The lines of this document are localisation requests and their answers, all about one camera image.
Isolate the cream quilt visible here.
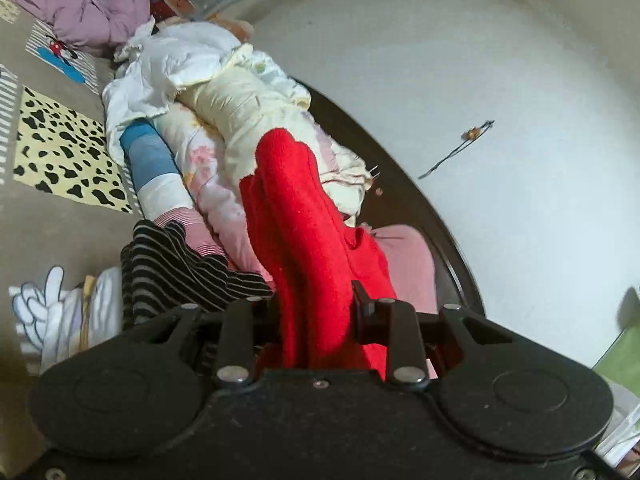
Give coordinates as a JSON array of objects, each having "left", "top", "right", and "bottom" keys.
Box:
[{"left": 177, "top": 45, "right": 373, "bottom": 226}]

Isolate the red white striped cloth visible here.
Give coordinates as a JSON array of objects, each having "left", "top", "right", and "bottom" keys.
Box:
[{"left": 152, "top": 207, "right": 226, "bottom": 261}]

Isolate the purple floral duvet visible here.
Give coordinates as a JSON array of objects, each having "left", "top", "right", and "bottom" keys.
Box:
[{"left": 0, "top": 0, "right": 153, "bottom": 58}]

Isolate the green box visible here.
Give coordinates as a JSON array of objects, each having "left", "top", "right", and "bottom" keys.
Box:
[{"left": 592, "top": 285, "right": 640, "bottom": 391}]

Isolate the black striped folded garment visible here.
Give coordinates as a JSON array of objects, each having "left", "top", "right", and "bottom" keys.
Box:
[{"left": 120, "top": 220, "right": 273, "bottom": 331}]

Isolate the red sweater with green patch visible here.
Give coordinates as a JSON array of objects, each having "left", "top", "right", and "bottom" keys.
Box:
[{"left": 239, "top": 127, "right": 438, "bottom": 383}]

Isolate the printed cartoon blanket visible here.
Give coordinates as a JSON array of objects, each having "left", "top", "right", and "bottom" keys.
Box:
[{"left": 0, "top": 0, "right": 146, "bottom": 461}]

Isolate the peach plush toy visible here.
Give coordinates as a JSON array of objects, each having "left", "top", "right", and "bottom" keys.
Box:
[{"left": 205, "top": 12, "right": 256, "bottom": 41}]

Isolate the pink floral quilt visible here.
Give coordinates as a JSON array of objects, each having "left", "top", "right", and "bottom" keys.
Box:
[{"left": 160, "top": 107, "right": 276, "bottom": 286}]

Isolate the stack of pastel folded clothes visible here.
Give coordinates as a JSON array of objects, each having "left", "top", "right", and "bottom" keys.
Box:
[{"left": 37, "top": 265, "right": 126, "bottom": 376}]

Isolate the blue and white cloth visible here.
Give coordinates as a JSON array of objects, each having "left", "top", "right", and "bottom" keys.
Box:
[{"left": 119, "top": 120, "right": 196, "bottom": 216}]

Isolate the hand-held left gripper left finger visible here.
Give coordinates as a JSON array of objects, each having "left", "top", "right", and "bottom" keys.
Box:
[{"left": 130, "top": 294, "right": 282, "bottom": 387}]

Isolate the white quilt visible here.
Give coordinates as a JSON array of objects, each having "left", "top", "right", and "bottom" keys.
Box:
[{"left": 102, "top": 20, "right": 311, "bottom": 133}]

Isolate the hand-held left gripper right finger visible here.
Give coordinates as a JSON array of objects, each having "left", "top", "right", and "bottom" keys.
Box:
[{"left": 350, "top": 280, "right": 516, "bottom": 390}]

